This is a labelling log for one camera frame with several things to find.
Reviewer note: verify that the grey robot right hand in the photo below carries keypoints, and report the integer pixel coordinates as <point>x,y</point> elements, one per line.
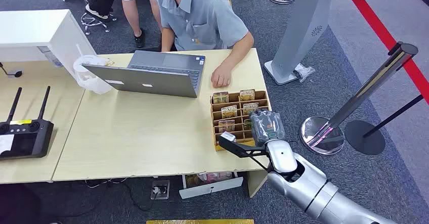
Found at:
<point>266,127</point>

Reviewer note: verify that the person's left hand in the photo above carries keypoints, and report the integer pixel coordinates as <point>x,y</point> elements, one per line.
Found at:
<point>221,76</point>

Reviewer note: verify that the person's left forearm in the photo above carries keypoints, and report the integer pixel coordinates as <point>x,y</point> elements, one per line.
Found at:
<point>239,50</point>

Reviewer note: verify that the person's right forearm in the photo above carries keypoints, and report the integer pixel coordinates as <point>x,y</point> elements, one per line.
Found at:
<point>167,40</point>

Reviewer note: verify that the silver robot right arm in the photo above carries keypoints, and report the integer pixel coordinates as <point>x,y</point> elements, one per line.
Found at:
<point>311,185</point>

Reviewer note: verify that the hotel key card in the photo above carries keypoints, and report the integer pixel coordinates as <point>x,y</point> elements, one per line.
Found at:
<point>220,98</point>
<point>229,111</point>
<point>247,124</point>
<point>247,95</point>
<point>226,126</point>
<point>250,108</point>

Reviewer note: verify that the wooden card organizer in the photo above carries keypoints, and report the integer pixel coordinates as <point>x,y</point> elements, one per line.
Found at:
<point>234,120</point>

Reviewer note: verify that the seated person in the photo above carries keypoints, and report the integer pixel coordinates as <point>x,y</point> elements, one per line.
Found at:
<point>201,18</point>

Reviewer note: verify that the standing person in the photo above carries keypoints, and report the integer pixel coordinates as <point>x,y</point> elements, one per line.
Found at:
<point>134,4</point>

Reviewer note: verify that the grey laptop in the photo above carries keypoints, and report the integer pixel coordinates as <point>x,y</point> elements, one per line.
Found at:
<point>161,78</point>

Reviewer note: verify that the crumpled clear plastic bag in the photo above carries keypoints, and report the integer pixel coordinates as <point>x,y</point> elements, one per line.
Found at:
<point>304,71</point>

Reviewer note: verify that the white open cardboard box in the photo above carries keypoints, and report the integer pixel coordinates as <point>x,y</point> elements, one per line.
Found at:
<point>209,184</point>

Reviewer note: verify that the grey kiosk stand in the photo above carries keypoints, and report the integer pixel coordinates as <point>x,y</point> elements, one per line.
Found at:
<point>298,31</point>

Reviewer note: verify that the floor power socket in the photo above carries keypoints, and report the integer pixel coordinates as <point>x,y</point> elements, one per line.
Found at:
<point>160,189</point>

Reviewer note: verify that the clear plastic bag with cup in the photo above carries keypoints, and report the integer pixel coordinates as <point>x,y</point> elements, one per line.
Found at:
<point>90,76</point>

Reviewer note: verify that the chrome chair base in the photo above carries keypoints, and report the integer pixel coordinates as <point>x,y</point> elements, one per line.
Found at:
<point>95,23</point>

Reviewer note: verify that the red barrier belt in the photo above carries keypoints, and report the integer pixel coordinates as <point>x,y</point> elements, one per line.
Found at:
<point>385,35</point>

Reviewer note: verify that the white cabinet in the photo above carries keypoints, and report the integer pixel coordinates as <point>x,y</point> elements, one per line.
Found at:
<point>37,35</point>

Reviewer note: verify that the black remote controller with antennas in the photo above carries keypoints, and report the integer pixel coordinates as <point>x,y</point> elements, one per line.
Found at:
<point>25,138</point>

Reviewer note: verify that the black camera bracket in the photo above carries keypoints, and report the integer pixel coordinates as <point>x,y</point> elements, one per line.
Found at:
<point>241,150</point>

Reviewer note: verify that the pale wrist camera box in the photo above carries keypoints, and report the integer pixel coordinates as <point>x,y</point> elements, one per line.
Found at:
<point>228,136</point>

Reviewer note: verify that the chrome stanchion post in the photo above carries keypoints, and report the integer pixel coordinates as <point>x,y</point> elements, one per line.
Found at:
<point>352,105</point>

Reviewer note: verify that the black stanchion post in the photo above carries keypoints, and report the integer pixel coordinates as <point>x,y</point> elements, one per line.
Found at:
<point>372,133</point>

